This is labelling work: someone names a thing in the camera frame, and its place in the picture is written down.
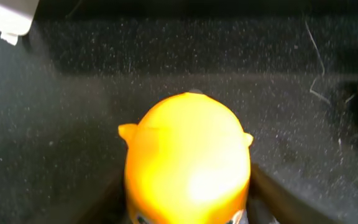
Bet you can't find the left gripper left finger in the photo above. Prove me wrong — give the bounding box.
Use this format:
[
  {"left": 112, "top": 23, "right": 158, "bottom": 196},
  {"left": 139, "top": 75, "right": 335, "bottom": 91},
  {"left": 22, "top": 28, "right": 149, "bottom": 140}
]
[{"left": 82, "top": 169, "right": 129, "bottom": 224}]

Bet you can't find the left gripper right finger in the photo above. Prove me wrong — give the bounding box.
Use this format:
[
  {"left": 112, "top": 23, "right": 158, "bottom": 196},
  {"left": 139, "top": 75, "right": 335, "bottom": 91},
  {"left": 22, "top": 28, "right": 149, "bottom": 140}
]
[{"left": 247, "top": 163, "right": 347, "bottom": 224}]

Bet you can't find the yellow rubber duck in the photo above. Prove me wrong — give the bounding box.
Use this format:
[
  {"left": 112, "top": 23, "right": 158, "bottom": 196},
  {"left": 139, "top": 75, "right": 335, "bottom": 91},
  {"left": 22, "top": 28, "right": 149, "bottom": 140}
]
[{"left": 117, "top": 91, "right": 254, "bottom": 224}]

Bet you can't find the white shelf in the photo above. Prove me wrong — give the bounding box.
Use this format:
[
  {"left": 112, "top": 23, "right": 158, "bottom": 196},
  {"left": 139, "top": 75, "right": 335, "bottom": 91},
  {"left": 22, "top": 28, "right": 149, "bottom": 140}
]
[{"left": 0, "top": 0, "right": 40, "bottom": 46}]

